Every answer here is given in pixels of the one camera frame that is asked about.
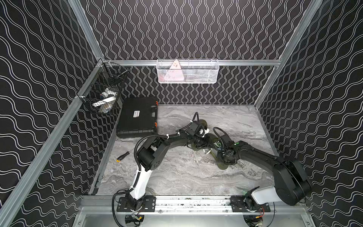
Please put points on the black wire basket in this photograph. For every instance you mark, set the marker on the black wire basket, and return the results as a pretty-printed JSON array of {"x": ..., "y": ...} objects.
[{"x": 112, "y": 76}]

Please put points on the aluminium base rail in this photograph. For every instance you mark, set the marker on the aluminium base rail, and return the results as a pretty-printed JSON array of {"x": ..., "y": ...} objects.
[{"x": 185, "y": 205}]

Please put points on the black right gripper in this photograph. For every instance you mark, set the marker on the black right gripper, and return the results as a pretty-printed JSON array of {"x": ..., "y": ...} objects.
[{"x": 219, "y": 152}]

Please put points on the pink triangle card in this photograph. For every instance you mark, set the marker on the pink triangle card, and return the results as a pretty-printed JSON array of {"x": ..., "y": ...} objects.
[{"x": 174, "y": 74}]

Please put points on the white items in black basket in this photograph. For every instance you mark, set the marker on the white items in black basket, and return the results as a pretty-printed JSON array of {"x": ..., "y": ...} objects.
[{"x": 106, "y": 102}]

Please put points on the screwdriver black yellow handle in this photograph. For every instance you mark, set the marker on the screwdriver black yellow handle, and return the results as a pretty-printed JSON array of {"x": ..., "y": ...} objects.
[{"x": 124, "y": 155}]

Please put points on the green shoe one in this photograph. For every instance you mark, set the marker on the green shoe one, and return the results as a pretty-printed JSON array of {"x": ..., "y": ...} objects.
[
  {"x": 217, "y": 151},
  {"x": 198, "y": 147}
]

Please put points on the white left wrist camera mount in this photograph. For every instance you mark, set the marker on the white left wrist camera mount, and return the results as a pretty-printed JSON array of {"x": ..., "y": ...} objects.
[{"x": 205, "y": 132}]

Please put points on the white wire basket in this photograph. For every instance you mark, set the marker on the white wire basket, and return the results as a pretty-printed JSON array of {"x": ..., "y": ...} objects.
[{"x": 196, "y": 71}]

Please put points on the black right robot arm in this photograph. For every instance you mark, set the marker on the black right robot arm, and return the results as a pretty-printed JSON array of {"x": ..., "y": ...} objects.
[{"x": 291, "y": 183}]

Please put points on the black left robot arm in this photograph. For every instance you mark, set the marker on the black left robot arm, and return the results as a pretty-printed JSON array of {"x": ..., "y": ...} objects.
[{"x": 151, "y": 150}]

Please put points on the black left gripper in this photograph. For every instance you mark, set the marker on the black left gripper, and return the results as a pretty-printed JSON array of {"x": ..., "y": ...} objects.
[{"x": 205, "y": 141}]

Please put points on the black tool case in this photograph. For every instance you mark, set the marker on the black tool case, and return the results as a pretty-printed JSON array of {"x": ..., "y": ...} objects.
[{"x": 138, "y": 117}]

